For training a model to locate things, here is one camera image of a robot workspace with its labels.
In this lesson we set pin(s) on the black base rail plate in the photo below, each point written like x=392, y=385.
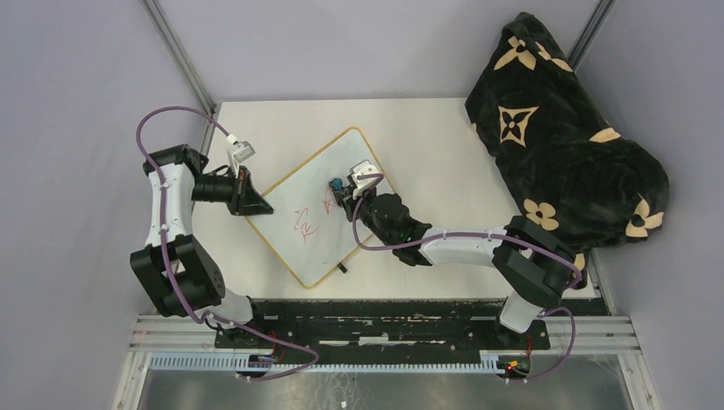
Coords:
x=396, y=332

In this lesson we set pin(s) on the aluminium frame rails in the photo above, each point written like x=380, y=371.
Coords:
x=607, y=371

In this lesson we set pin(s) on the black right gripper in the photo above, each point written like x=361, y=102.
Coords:
x=348, y=202

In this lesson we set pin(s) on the yellow framed whiteboard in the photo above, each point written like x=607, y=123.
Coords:
x=308, y=233

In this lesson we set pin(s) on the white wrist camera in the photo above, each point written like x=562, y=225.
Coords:
x=238, y=153
x=363, y=176

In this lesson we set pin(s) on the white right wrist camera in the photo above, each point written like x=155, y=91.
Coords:
x=363, y=176

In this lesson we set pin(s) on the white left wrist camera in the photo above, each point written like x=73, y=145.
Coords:
x=238, y=153

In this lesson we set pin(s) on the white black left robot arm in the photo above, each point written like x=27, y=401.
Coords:
x=178, y=274

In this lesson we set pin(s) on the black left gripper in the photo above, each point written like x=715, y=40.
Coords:
x=245, y=199

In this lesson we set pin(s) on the black floral plush blanket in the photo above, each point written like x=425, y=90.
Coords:
x=566, y=167

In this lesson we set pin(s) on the white toothed cable duct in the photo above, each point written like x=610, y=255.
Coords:
x=236, y=362

